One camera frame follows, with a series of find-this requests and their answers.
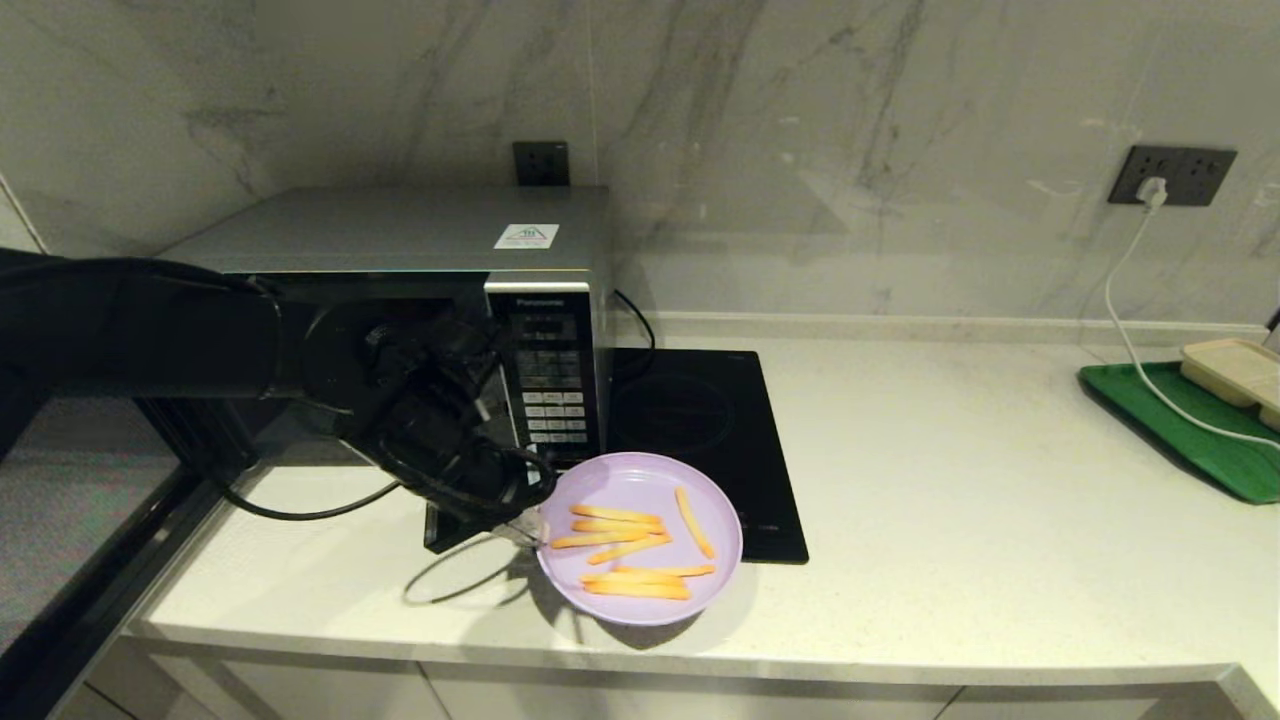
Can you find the white power plug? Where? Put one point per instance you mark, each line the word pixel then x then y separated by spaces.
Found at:
pixel 1152 191

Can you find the black induction cooktop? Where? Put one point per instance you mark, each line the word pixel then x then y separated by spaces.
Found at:
pixel 700 400

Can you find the silver Panasonic microwave oven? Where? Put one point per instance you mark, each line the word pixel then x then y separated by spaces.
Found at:
pixel 400 225

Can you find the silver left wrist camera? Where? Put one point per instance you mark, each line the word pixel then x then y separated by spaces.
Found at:
pixel 460 528

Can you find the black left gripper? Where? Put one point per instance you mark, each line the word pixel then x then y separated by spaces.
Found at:
pixel 485 480

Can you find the wide dark wall socket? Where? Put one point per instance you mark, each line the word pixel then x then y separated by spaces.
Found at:
pixel 1200 175

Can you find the microwave door with dark window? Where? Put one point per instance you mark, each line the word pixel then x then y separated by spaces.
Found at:
pixel 80 520

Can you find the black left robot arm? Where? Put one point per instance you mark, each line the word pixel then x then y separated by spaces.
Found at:
pixel 120 320

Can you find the white sticker with triangle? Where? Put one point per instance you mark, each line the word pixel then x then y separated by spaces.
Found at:
pixel 527 236

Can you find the orange french fry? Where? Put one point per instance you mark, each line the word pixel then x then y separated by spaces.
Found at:
pixel 628 549
pixel 636 591
pixel 665 571
pixel 618 526
pixel 600 540
pixel 695 522
pixel 630 578
pixel 615 514

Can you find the purple round plate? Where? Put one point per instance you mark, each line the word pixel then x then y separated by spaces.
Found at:
pixel 640 480

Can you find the beige lunch box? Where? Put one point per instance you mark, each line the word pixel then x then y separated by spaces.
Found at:
pixel 1238 368

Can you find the green plastic tray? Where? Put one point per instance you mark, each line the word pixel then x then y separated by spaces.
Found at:
pixel 1230 470

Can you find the grey glossy cabinet front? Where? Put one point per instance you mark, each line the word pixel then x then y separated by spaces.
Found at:
pixel 1080 705
pixel 300 695
pixel 700 700

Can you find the small dark wall socket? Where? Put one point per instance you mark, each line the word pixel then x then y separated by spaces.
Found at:
pixel 541 164

